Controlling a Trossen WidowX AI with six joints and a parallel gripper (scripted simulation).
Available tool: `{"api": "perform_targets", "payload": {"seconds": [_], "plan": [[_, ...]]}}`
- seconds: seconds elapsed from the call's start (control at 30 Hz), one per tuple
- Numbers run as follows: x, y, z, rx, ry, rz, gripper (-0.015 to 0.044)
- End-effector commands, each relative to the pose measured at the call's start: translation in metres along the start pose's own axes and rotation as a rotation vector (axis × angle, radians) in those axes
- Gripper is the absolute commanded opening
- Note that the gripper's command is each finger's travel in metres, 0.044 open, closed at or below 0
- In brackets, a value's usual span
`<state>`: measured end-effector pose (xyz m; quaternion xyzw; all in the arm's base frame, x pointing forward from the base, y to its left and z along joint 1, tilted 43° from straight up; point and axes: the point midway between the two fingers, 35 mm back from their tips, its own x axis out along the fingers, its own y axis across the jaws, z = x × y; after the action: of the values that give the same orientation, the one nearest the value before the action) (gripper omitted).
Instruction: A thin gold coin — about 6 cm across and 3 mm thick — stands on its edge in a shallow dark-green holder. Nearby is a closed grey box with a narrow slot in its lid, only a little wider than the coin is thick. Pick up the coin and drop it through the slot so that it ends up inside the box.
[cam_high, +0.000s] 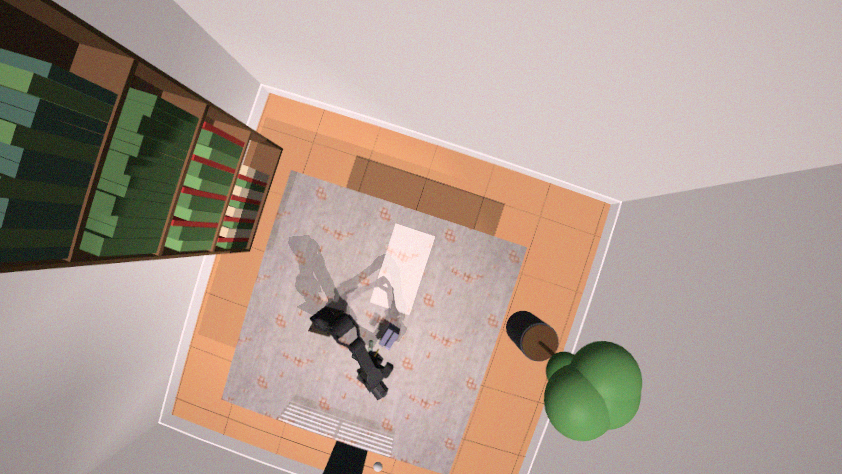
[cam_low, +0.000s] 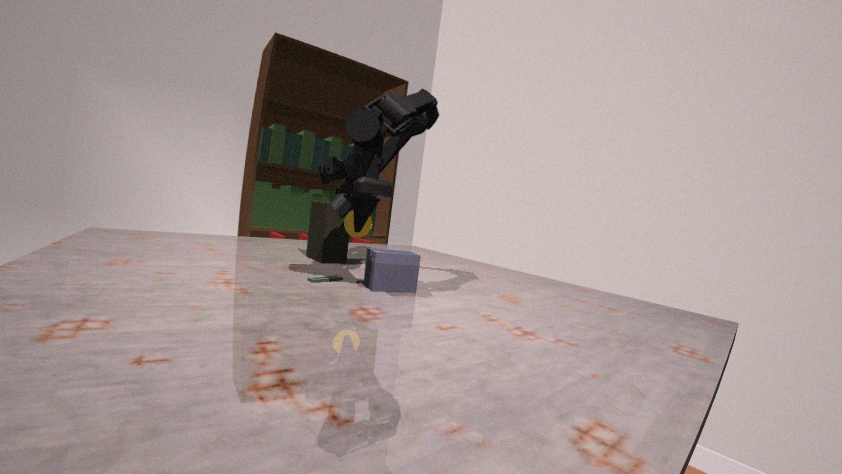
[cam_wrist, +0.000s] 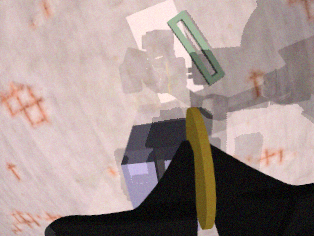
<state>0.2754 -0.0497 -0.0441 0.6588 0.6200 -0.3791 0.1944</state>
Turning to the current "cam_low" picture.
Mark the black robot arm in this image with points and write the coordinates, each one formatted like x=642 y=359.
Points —
x=401 y=116

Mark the gold coin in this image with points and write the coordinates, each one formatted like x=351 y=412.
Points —
x=349 y=225

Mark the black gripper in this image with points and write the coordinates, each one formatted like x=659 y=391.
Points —
x=363 y=189

